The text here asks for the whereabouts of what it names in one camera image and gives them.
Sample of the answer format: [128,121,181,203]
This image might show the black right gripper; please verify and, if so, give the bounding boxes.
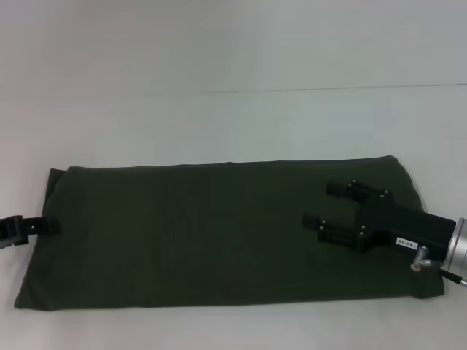
[301,179,460,262]

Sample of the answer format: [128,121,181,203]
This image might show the dark green printed t-shirt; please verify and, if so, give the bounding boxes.
[12,155,449,304]

